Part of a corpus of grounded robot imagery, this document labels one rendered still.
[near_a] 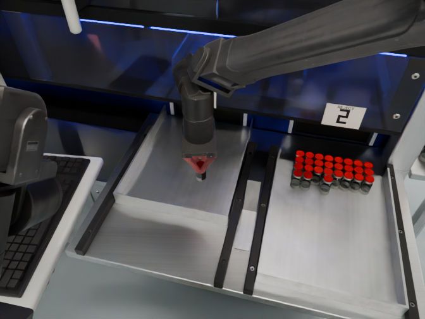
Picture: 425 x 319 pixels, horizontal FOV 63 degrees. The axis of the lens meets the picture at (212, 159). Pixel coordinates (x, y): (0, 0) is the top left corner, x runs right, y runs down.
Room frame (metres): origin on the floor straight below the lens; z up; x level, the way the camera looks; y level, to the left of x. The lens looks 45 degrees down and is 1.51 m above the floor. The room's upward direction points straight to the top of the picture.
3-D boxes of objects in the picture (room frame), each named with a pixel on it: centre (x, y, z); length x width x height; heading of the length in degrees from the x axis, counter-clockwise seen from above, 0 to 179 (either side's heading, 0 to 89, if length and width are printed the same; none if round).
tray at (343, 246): (0.43, -0.25, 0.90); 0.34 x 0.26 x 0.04; 165
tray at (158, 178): (0.62, 0.05, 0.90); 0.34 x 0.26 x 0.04; 166
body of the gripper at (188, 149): (0.51, 0.03, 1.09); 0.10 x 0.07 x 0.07; 2
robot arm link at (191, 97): (0.51, 0.03, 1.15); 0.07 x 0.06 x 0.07; 14
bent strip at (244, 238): (0.44, -0.08, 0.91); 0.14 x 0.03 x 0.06; 167
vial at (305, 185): (0.53, -0.22, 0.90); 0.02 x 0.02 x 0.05
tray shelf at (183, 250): (0.51, -0.09, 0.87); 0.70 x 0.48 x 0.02; 76
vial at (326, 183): (0.52, -0.26, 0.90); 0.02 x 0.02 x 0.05
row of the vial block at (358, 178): (0.54, -0.28, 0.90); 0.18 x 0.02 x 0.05; 75
